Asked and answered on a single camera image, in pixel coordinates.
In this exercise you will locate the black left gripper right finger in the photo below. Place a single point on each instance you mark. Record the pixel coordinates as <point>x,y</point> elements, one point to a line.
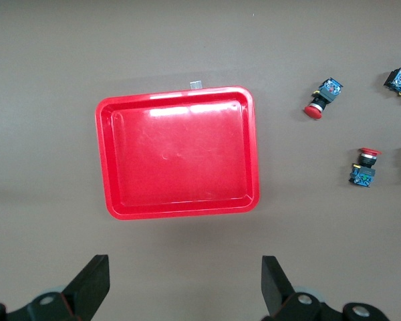
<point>277,294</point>

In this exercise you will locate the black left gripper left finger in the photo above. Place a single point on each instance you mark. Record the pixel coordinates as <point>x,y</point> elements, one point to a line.
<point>83,294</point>

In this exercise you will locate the red plastic tray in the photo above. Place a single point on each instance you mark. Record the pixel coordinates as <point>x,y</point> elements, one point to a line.
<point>180,150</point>

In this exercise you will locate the small grey tape piece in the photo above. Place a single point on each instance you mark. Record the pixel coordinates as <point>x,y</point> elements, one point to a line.
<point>196,85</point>

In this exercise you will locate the brown table cover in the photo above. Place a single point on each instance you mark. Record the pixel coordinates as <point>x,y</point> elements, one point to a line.
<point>36,133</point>

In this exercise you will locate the red mushroom push button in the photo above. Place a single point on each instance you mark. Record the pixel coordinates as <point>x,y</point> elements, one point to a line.
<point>331,89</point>
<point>364,174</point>

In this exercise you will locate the green push button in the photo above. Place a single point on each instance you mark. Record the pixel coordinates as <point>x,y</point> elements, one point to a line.
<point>399,80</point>

